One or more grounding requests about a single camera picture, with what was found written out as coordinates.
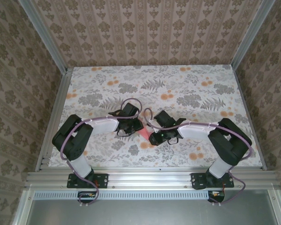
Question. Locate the pink cloth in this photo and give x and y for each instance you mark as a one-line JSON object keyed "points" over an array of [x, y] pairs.
{"points": [[145, 133]]}

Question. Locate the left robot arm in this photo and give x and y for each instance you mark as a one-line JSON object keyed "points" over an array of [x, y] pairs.
{"points": [[72, 140]]}

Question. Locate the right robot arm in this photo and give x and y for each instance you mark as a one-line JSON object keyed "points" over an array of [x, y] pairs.
{"points": [[231, 143]]}

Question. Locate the grey metal sheet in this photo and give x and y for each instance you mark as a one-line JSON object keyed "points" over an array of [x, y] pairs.
{"points": [[154, 213]]}

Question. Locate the floral patterned table cover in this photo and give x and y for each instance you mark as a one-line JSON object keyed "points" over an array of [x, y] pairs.
{"points": [[131, 79]]}

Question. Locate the black controller board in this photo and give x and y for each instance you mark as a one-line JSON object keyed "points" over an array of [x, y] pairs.
{"points": [[216, 195], [86, 195]]}

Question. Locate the aluminium frame cross beam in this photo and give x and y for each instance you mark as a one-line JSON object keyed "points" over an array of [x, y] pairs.
{"points": [[150, 179]]}

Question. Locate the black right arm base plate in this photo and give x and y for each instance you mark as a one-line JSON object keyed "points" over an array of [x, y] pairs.
{"points": [[197, 180]]}

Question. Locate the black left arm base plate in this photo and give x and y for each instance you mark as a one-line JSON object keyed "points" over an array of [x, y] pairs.
{"points": [[103, 180]]}

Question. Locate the aluminium frame side rail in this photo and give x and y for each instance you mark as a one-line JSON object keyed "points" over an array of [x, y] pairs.
{"points": [[55, 117]]}

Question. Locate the aluminium frame post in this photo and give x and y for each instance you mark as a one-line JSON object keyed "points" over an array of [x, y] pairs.
{"points": [[248, 35], [44, 35]]}

